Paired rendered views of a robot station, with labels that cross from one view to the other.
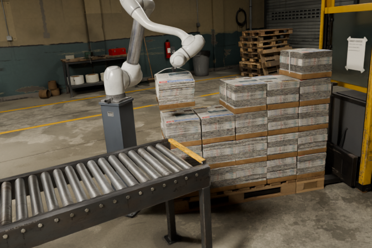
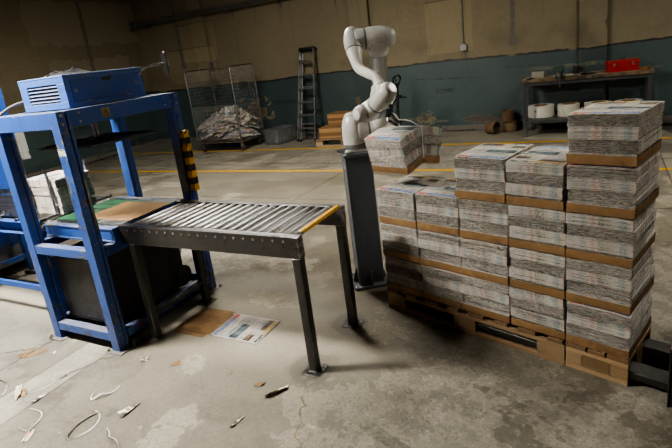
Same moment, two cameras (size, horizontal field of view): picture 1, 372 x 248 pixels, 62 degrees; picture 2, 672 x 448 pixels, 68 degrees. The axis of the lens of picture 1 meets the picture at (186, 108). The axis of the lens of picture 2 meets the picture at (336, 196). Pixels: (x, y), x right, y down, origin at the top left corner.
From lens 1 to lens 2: 2.31 m
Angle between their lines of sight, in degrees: 55
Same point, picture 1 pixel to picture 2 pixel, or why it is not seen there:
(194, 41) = (376, 91)
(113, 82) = (345, 130)
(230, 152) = (452, 252)
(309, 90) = (585, 186)
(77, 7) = not seen: outside the picture
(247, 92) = (473, 168)
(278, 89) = (525, 173)
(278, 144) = (529, 266)
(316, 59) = (602, 129)
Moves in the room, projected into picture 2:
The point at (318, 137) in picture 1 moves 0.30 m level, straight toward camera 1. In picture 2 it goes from (608, 280) to (548, 293)
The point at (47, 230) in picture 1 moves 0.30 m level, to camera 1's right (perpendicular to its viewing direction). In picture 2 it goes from (177, 239) to (193, 252)
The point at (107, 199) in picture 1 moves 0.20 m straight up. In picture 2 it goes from (210, 232) to (203, 199)
